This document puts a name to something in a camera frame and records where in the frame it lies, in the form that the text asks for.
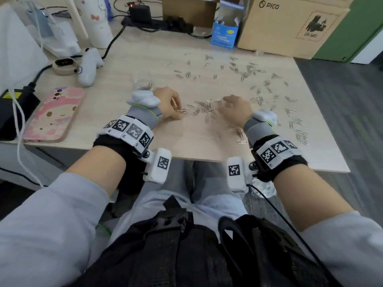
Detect person's right leg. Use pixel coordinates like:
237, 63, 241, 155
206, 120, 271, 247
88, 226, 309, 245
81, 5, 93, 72
191, 160, 249, 224

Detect person's left leg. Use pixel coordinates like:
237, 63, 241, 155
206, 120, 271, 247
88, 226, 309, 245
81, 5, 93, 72
109, 159, 193, 246

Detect beige round charger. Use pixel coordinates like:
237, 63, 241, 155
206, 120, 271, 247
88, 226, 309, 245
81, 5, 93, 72
52, 56, 80, 76

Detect cardboard box with red label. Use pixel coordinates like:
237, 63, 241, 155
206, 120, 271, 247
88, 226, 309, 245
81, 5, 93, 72
237, 0, 351, 60
294, 0, 357, 9

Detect person's leg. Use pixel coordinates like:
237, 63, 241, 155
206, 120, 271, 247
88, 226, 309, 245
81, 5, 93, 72
109, 159, 193, 246
191, 160, 249, 224

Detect black right camera cable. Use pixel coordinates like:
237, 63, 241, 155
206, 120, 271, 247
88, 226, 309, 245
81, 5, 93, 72
247, 183, 342, 287

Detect white left hand tracker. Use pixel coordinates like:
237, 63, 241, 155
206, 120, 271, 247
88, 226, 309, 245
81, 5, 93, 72
126, 90, 162, 107

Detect white box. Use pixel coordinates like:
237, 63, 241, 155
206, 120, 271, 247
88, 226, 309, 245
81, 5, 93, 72
0, 2, 50, 93

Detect plain brown cardboard box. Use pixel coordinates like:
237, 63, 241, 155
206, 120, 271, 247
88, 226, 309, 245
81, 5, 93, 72
161, 0, 222, 28

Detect white cable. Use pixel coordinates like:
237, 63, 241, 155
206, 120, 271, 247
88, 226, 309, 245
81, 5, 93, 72
8, 88, 44, 189

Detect marker wristband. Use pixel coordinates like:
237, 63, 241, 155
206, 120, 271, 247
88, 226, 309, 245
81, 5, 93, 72
93, 115, 155, 165
251, 136, 309, 183

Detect person's left hand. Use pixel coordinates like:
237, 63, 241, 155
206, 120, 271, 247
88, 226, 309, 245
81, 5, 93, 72
152, 87, 182, 122

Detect wooden desk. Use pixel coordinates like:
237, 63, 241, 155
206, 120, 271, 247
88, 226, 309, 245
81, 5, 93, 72
0, 0, 351, 174

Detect white handheld controller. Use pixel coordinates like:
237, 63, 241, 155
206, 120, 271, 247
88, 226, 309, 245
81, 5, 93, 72
77, 47, 105, 88

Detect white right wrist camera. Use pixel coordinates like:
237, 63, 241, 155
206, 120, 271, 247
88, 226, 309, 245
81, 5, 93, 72
226, 157, 258, 194

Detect person's right hand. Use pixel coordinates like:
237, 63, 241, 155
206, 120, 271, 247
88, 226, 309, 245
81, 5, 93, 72
217, 94, 253, 129

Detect black charger adapter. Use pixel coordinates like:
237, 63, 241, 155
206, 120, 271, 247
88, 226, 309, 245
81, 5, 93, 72
128, 4, 152, 24

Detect grey left wrist brace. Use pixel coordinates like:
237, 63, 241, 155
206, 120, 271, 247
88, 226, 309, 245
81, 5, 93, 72
125, 104, 163, 130

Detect thick black power cable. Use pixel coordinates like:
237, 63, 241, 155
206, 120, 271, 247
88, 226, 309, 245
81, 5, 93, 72
28, 25, 126, 90

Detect black power brick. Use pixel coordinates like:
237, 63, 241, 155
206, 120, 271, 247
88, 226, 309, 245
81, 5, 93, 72
0, 86, 41, 142

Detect silver paper clips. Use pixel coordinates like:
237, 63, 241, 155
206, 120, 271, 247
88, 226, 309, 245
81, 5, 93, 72
164, 52, 309, 146

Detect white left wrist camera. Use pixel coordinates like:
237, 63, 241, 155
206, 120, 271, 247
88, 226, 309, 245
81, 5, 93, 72
143, 147, 173, 185

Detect crumpled clear plastic bottle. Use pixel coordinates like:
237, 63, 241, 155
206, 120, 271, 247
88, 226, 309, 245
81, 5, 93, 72
247, 179, 277, 200

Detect white paper bag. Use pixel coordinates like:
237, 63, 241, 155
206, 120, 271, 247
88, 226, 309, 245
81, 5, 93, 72
18, 0, 82, 59

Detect small clear plastic jar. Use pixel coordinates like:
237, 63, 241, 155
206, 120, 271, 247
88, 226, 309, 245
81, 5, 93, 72
131, 76, 155, 92

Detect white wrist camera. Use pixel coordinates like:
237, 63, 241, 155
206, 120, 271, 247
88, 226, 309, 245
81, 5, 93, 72
143, 147, 173, 185
226, 157, 258, 194

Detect left marker wristband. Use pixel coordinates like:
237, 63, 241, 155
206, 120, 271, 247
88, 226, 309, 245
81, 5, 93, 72
93, 115, 155, 165

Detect right marker wristband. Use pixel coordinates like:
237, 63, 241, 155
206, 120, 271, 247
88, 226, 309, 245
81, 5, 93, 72
251, 136, 309, 183

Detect person's left forearm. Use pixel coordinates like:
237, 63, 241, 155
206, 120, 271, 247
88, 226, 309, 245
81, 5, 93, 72
0, 145, 128, 287

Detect grey right wrist brace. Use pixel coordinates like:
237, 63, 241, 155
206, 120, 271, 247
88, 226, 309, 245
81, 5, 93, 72
243, 119, 276, 147

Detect pink cartoon phone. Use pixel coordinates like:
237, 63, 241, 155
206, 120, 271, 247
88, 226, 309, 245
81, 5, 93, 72
23, 87, 86, 143

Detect green cabinet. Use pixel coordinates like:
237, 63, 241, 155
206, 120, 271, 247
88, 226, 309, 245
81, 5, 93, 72
312, 0, 383, 64

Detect black backpack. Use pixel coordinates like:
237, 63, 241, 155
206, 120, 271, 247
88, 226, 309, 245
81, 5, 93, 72
75, 195, 336, 287

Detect white cartoon bottle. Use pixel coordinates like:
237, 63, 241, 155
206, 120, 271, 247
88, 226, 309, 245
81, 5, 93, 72
73, 0, 114, 50

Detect person's right forearm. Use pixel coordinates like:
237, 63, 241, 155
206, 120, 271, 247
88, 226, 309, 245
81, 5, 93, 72
274, 164, 383, 287

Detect grey wrist brace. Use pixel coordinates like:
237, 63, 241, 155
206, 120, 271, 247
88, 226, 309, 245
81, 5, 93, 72
243, 119, 276, 147
125, 104, 163, 130

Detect blue paper clip box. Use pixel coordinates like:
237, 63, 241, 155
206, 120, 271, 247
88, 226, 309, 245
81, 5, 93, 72
210, 0, 245, 50

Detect black power strip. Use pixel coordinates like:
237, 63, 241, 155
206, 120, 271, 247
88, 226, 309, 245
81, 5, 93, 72
121, 16, 194, 35

